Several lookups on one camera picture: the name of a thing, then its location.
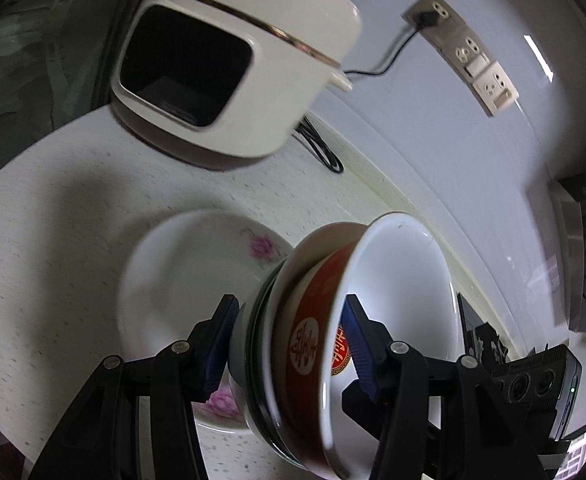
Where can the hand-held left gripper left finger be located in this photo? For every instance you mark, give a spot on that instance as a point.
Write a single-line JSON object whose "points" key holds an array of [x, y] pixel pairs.
{"points": [[220, 345]]}

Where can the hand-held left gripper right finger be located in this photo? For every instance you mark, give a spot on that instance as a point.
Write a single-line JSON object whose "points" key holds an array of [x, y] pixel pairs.
{"points": [[358, 350]]}

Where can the large white green-rimmed bowl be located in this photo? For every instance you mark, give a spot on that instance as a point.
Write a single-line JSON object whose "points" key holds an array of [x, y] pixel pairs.
{"points": [[238, 360]]}

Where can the white floral plate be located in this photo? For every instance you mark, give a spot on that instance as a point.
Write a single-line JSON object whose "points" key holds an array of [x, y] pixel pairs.
{"points": [[173, 280]]}

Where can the red patterned bowl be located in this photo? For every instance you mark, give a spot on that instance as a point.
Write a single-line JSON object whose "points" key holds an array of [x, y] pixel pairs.
{"points": [[403, 280]]}

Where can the black glass gas stove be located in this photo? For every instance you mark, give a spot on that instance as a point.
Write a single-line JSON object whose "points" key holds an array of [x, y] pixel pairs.
{"points": [[468, 315]]}

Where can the steel range hood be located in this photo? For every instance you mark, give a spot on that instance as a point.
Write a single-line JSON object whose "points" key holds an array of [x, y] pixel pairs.
{"points": [[573, 260]]}

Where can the cream rice cooker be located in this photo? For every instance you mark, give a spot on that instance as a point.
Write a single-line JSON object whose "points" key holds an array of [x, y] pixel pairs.
{"points": [[298, 85]]}

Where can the wood-framed glass window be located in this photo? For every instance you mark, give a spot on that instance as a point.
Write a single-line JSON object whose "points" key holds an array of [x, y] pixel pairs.
{"points": [[23, 60]]}

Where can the beige wall socket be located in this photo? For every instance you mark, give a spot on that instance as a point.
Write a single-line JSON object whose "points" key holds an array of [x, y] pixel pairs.
{"points": [[440, 10], [495, 87]]}

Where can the beige socket with switch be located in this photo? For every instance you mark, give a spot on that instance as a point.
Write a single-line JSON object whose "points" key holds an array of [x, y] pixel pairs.
{"points": [[470, 55]]}

